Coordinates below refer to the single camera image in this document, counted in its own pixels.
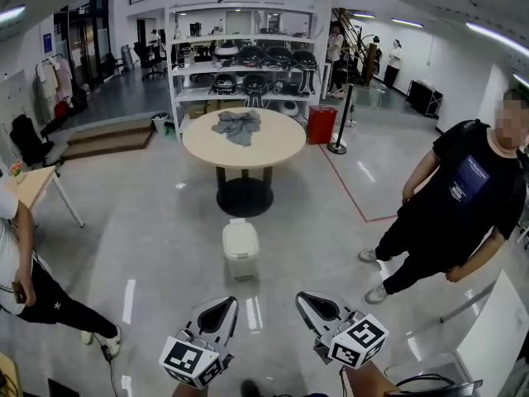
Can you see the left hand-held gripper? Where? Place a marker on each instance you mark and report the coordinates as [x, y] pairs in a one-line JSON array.
[[182, 356]]

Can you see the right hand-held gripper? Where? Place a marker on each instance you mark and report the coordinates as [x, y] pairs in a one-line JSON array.
[[357, 341]]

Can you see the white lidded trash bin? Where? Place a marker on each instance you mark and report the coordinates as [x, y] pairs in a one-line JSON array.
[[241, 240]]

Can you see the person's left forearm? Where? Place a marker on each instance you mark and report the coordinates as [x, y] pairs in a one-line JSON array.
[[186, 391]]

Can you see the person's right forearm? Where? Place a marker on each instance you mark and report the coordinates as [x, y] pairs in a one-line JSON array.
[[372, 381]]

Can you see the person's black shoe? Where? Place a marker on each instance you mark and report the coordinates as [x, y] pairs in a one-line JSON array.
[[250, 389]]

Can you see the red floor tape line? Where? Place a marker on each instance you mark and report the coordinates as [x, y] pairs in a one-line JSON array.
[[351, 188]]

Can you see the round wooden table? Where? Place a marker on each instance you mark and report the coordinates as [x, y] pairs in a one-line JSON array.
[[273, 143]]

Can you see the red bin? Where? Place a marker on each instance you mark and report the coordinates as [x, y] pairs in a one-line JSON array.
[[321, 124]]

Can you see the grey crumpled cloth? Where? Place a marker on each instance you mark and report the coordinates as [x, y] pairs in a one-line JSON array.
[[237, 126]]

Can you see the white round device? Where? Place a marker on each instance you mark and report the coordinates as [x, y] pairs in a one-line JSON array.
[[288, 108]]

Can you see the small white waste bin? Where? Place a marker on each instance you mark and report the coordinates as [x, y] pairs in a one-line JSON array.
[[160, 123]]

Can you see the wooden steps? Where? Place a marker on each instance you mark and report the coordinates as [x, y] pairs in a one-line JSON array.
[[107, 139]]

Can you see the cardboard boxes on shelf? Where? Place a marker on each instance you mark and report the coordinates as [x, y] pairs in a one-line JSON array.
[[215, 108]]

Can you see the black box table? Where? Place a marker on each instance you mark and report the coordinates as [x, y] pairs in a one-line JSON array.
[[423, 97]]

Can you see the small flower pot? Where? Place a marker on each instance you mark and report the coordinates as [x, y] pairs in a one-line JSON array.
[[17, 172]]

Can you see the black office chair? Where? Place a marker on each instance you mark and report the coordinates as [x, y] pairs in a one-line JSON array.
[[29, 141], [153, 62]]

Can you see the row of black backpack devices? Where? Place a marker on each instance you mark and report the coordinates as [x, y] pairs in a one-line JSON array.
[[264, 56]]

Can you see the black staircase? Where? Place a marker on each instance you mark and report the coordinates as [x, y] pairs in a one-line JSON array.
[[355, 39]]

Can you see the white shelf unit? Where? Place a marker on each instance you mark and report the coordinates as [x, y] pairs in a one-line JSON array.
[[244, 37]]

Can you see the clothes rack with garments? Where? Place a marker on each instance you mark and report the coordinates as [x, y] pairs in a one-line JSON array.
[[51, 85]]

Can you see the long ceiling light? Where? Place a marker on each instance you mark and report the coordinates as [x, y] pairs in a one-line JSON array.
[[407, 22], [496, 37], [11, 14]]

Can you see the black stanchion post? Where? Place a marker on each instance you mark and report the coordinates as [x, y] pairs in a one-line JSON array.
[[341, 139]]

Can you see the blue wall poster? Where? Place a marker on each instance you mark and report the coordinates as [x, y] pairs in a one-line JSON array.
[[48, 43]]

